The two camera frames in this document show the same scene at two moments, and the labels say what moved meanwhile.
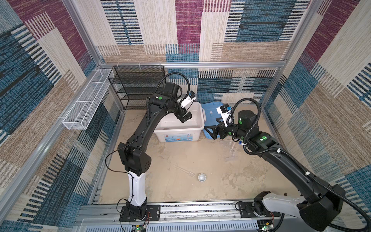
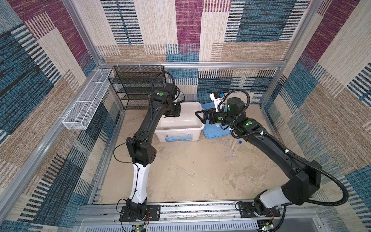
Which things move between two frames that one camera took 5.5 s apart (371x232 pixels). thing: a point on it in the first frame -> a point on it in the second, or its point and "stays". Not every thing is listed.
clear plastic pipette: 190,173 stays
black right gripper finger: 213,130 -> 205,114
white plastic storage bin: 169,128 stays
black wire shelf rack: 135,83 stays
